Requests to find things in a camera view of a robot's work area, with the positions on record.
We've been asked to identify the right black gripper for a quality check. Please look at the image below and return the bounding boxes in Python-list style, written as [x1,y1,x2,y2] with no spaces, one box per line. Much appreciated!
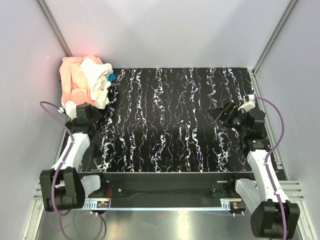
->
[206,101,249,136]

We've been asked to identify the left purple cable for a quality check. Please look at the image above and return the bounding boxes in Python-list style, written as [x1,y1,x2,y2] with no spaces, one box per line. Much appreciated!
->
[39,100,107,240]

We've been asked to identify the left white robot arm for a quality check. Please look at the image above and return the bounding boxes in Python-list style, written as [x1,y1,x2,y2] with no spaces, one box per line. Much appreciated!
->
[39,102,108,217]

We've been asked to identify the slotted cable duct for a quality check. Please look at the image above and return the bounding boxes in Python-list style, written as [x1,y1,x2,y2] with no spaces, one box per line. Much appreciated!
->
[220,198,247,210]
[82,198,110,211]

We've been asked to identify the left slotted cable duct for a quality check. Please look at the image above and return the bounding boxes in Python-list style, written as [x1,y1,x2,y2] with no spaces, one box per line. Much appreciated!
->
[82,198,110,211]

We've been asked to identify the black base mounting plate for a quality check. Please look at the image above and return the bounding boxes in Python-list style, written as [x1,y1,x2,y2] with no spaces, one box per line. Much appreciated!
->
[79,171,257,209]

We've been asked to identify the blue t shirt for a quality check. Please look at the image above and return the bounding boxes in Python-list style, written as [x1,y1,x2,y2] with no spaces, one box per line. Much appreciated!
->
[108,73,116,83]

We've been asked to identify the right slotted cable duct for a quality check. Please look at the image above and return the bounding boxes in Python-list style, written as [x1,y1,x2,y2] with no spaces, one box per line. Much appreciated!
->
[220,198,247,210]

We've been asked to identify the white t shirt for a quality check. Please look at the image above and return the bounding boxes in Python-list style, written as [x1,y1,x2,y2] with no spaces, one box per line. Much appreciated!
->
[80,58,114,110]

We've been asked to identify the salmon pink t shirt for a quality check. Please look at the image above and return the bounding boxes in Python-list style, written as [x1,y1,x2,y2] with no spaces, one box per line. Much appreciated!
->
[59,55,103,106]

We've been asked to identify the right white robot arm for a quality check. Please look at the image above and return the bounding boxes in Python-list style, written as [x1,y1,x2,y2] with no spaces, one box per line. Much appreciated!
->
[208,94,300,240]

